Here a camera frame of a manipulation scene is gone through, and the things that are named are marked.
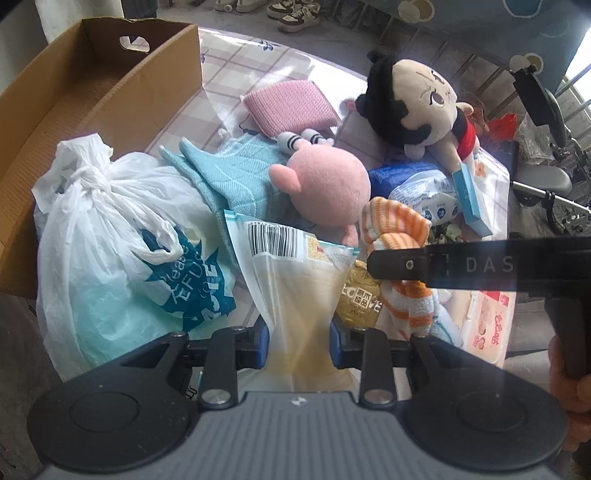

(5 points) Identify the clear bag of yellow contents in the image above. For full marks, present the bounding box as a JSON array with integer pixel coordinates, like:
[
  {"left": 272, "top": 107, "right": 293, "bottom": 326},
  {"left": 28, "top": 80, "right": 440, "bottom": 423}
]
[{"left": 224, "top": 210, "right": 359, "bottom": 392}]

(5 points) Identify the light blue box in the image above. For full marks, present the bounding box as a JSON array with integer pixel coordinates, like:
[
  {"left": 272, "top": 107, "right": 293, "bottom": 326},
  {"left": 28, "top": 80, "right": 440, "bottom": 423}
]
[{"left": 452, "top": 163, "right": 493, "bottom": 238}]

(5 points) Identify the blue white tissue pack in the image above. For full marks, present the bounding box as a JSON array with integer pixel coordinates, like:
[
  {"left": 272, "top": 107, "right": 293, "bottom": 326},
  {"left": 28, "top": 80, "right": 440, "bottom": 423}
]
[{"left": 369, "top": 161, "right": 460, "bottom": 226}]

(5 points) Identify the pink plush toy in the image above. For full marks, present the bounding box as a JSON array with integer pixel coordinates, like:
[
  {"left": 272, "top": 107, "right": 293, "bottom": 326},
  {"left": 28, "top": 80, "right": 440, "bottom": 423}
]
[{"left": 269, "top": 129, "right": 370, "bottom": 247}]

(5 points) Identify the light blue towel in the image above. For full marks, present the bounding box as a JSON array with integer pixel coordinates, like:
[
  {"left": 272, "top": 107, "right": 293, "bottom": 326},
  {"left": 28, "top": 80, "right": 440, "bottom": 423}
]
[{"left": 159, "top": 134, "right": 291, "bottom": 266}]

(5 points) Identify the pink scrubbing sponge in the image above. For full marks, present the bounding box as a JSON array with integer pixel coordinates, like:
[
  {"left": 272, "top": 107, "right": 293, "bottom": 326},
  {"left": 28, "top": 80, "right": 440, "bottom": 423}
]
[{"left": 242, "top": 80, "right": 339, "bottom": 138}]

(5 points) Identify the green white scrunchie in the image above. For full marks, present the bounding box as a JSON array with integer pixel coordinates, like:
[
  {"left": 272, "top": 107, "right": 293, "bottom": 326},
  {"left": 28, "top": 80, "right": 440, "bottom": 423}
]
[{"left": 427, "top": 222, "right": 465, "bottom": 245}]

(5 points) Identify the right hand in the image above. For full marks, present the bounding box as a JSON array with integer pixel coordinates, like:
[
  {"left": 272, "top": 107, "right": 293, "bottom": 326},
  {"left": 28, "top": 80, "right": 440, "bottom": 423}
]
[{"left": 548, "top": 336, "right": 591, "bottom": 452}]

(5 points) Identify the black exercise bike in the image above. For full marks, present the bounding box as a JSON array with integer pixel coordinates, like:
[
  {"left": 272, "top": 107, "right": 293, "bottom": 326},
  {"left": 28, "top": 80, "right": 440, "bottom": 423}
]
[{"left": 511, "top": 64, "right": 590, "bottom": 236}]

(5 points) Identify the pink wet wipes pack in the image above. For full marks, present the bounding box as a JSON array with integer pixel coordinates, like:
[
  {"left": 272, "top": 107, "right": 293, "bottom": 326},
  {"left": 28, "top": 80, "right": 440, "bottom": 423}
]
[{"left": 462, "top": 291, "right": 516, "bottom": 368}]

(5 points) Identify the white plastic bag blue print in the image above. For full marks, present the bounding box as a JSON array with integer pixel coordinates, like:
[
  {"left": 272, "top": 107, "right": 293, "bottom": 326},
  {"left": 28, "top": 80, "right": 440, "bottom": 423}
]
[{"left": 32, "top": 134, "right": 236, "bottom": 380}]

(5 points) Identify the black-haired plush doll red scarf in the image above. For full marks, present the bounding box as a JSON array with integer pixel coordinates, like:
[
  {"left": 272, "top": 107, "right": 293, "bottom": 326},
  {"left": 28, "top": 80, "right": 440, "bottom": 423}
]
[{"left": 355, "top": 49, "right": 480, "bottom": 174}]

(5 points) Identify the blue patterned hanging cloth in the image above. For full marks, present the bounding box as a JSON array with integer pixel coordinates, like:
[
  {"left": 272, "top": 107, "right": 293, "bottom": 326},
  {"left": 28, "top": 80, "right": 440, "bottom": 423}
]
[{"left": 370, "top": 0, "right": 590, "bottom": 91}]

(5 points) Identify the plaid floral tablecloth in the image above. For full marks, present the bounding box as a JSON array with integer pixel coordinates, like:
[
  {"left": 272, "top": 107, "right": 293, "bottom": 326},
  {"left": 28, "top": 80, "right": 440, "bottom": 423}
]
[{"left": 145, "top": 27, "right": 517, "bottom": 370}]

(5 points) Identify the brown cardboard box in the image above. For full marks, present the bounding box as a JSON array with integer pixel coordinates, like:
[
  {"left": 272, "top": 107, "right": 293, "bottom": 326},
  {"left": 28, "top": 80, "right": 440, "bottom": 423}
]
[{"left": 1, "top": 17, "right": 202, "bottom": 299}]

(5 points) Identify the black white sneaker right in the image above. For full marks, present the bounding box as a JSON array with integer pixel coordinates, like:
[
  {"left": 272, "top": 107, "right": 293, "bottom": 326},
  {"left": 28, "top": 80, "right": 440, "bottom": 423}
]
[{"left": 277, "top": 2, "right": 321, "bottom": 33}]

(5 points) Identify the black white sneaker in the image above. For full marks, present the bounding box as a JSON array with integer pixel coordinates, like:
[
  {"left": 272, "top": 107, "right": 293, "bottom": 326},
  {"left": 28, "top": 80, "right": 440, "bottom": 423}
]
[
  {"left": 266, "top": 0, "right": 304, "bottom": 20},
  {"left": 277, "top": 2, "right": 321, "bottom": 33}
]

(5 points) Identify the black white sneaker left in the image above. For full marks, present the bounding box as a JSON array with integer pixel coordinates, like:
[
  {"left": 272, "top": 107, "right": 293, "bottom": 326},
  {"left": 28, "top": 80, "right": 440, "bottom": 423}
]
[{"left": 266, "top": 0, "right": 304, "bottom": 20}]

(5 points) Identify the white shoe right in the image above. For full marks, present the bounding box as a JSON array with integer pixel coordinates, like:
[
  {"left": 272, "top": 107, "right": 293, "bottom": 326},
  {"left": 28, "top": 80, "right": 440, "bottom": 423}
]
[{"left": 235, "top": 0, "right": 269, "bottom": 14}]

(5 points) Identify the white shoe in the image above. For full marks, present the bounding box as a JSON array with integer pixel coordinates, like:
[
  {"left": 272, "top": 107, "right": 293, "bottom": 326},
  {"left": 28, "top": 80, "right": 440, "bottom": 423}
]
[
  {"left": 235, "top": 0, "right": 269, "bottom": 14},
  {"left": 214, "top": 0, "right": 238, "bottom": 13}
]

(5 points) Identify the white shoe left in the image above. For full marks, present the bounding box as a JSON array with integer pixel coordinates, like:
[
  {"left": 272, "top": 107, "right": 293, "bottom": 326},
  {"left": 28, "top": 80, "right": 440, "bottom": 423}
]
[{"left": 214, "top": 0, "right": 238, "bottom": 13}]

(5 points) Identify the white curtain cloth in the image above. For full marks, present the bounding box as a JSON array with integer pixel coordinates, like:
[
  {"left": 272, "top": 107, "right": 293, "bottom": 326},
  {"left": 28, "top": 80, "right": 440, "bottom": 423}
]
[{"left": 35, "top": 0, "right": 124, "bottom": 43}]

